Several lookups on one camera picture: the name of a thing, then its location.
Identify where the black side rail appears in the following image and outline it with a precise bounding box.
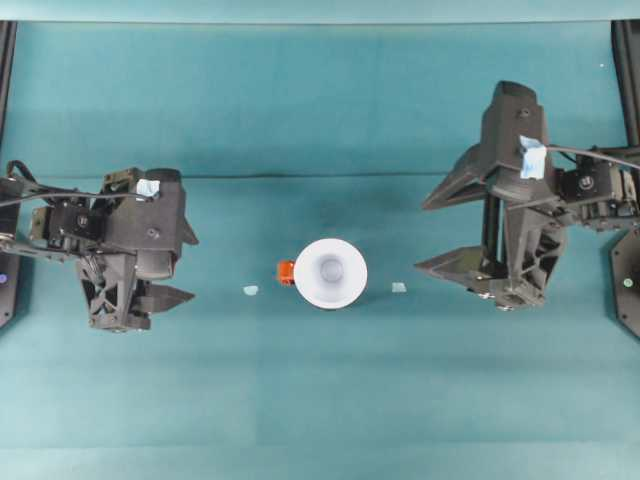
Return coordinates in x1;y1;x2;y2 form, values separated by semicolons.
0;20;19;151
610;19;640;146

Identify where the blue-green table cloth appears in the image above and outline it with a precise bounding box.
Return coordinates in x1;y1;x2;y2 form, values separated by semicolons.
0;0;640;480

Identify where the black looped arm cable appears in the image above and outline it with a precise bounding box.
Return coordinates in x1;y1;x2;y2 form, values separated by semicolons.
5;159;37;184

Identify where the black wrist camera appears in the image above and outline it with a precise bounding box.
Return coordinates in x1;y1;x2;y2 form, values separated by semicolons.
480;79;557;204
103;168;189;256

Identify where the black red-handled cup holder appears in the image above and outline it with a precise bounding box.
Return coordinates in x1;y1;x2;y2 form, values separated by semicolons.
276;258;354;314

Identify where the thin camera cable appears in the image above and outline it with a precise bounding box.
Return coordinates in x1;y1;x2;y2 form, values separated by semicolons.
542;143;640;169
0;184;146;207

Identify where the white paper cup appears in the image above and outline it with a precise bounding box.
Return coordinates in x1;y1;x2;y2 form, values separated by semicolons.
294;238;369;310

